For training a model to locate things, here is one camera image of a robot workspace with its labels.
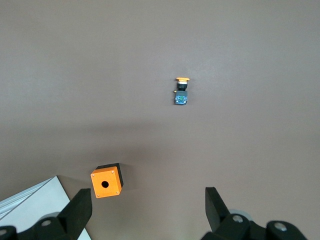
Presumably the yellow mushroom push button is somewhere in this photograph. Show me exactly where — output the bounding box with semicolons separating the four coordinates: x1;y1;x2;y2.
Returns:
172;77;191;106

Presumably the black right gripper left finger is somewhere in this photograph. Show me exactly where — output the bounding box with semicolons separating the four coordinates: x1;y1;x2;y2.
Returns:
0;188;93;240

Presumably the orange button enclosure box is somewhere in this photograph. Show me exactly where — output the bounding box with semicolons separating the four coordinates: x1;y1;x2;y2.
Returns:
90;162;124;199

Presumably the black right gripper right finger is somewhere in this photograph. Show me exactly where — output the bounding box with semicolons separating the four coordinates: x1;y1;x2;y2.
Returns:
199;186;311;240

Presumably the white drawer cabinet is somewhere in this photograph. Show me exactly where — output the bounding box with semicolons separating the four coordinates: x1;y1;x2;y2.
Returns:
0;174;97;240

